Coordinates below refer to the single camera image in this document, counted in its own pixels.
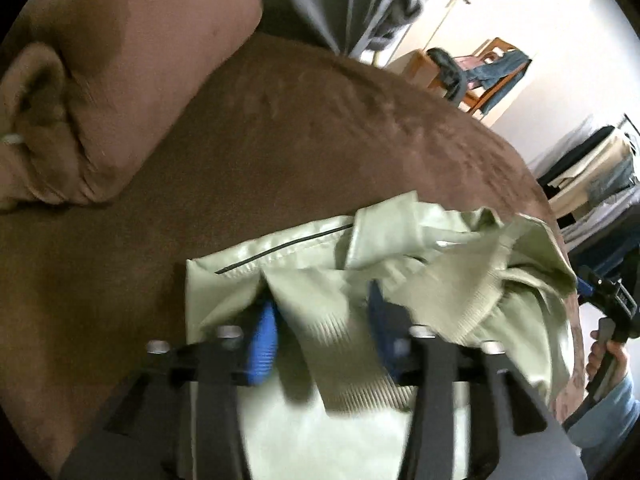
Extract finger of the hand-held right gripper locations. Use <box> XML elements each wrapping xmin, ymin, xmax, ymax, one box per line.
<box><xmin>575</xmin><ymin>265</ymin><xmax>613</xmax><ymax>313</ymax></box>

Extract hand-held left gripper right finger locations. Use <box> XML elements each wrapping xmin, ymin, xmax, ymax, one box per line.
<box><xmin>367</xmin><ymin>280</ymin><xmax>588</xmax><ymax>480</ymax></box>

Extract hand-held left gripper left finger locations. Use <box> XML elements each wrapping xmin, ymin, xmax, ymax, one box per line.
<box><xmin>60</xmin><ymin>301</ymin><xmax>279</xmax><ymax>480</ymax></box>

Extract green zip jacket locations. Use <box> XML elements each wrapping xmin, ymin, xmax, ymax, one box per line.
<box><xmin>185</xmin><ymin>191</ymin><xmax>582</xmax><ymax>480</ymax></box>

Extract wooden chair with clothes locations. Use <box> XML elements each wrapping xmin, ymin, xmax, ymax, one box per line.
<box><xmin>390</xmin><ymin>37</ymin><xmax>534</xmax><ymax>122</ymax></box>

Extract person's right hand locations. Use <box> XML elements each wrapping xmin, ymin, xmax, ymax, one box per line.
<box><xmin>585</xmin><ymin>329</ymin><xmax>635</xmax><ymax>383</ymax></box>

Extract hanging dark navy coat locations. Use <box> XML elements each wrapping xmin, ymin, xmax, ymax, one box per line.
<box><xmin>560</xmin><ymin>195</ymin><xmax>640</xmax><ymax>282</ymax></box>

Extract hanging black coat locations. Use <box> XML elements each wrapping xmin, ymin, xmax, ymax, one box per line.
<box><xmin>537</xmin><ymin>125</ymin><xmax>617</xmax><ymax>187</ymax></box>

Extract blue jeans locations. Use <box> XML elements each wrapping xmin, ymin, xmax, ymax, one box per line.
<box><xmin>465</xmin><ymin>50</ymin><xmax>532</xmax><ymax>114</ymax></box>

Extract dark grey garment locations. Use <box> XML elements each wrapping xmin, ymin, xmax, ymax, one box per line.
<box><xmin>427</xmin><ymin>47</ymin><xmax>467</xmax><ymax>104</ymax></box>

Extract folded brown quilt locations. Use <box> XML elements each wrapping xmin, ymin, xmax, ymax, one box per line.
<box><xmin>0</xmin><ymin>0</ymin><xmax>266</xmax><ymax>211</ymax></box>

